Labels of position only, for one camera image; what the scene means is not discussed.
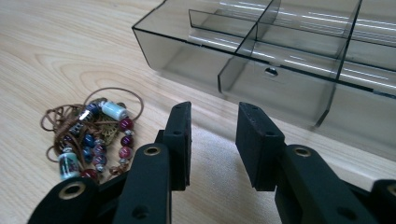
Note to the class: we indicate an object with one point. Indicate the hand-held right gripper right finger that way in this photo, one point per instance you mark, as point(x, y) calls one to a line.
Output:
point(264, 155)

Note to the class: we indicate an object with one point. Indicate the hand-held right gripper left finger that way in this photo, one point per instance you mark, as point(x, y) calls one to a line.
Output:
point(179, 146)

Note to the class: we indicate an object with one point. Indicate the smoky clear plastic organizer box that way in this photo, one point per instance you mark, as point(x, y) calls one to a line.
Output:
point(280, 59)

